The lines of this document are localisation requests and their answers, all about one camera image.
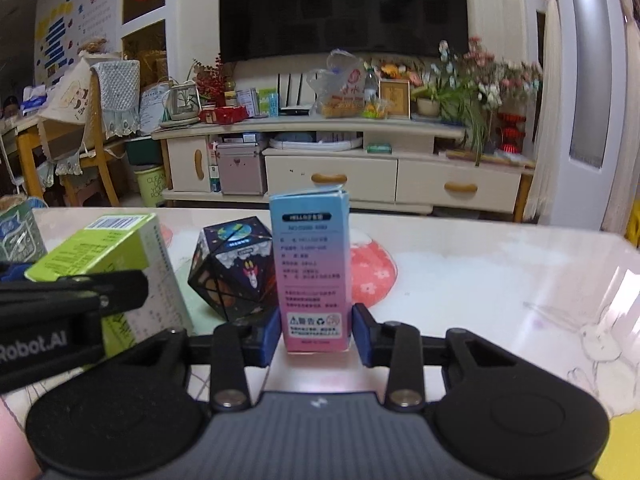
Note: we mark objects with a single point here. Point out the white round tray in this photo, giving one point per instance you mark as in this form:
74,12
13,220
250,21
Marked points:
315,144

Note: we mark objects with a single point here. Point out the red ornament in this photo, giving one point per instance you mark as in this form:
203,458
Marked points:
511,132

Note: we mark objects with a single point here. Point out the spider plant in white pot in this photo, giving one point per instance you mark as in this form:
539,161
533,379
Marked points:
450,105

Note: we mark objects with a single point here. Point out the small green box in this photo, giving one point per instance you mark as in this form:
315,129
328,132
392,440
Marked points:
379,148

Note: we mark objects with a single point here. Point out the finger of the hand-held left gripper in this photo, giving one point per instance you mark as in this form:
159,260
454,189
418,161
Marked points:
90,290

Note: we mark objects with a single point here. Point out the white standing air conditioner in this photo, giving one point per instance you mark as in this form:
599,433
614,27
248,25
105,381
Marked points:
595,85

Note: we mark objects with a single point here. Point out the clear plastic bag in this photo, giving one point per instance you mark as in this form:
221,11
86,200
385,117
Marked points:
340,90

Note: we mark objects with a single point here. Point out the pink storage box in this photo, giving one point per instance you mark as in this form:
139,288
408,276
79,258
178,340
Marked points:
242,170

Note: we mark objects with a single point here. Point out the wooden chair with grey cloth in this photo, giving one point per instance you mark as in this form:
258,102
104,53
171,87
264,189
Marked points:
115,95

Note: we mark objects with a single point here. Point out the yellow plastic item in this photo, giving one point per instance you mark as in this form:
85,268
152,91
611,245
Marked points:
632,235

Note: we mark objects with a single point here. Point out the black white router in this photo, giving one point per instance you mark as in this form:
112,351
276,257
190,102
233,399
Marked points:
295,111

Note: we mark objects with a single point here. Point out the glass plant vase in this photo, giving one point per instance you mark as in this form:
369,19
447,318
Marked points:
181,102

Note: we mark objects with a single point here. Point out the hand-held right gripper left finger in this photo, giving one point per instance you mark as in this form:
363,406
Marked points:
270,337

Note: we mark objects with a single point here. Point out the light blue pink box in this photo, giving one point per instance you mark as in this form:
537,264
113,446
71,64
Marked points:
310,260

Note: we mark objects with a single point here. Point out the red berry branch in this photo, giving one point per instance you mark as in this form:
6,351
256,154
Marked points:
209,82

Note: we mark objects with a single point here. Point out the white TV cabinet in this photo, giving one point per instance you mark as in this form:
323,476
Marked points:
350,175

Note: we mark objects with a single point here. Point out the red gift box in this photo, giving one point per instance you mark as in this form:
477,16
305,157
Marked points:
224,115

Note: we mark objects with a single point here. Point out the green printed pack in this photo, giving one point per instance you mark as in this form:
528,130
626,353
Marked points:
20,235

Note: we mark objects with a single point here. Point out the pink dried flower bouquet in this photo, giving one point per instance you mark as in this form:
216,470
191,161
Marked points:
500,70

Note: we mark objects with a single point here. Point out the black television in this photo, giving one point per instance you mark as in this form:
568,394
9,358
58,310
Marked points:
345,5

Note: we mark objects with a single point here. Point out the green carton box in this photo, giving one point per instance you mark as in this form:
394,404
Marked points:
125,240

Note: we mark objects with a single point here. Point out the black printed polyhedron toy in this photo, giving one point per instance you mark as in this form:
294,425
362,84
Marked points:
230,270

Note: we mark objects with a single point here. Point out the person's left forearm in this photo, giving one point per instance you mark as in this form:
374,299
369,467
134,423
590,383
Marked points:
15,445

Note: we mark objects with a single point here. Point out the green waste bin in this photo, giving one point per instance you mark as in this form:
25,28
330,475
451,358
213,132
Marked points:
151,187

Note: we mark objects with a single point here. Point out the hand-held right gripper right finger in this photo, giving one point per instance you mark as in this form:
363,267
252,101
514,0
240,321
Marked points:
362,335

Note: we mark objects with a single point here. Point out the gold picture frame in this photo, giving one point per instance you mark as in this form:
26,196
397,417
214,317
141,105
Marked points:
395,99

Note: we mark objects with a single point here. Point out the wall poster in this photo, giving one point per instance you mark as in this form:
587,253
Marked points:
65,35

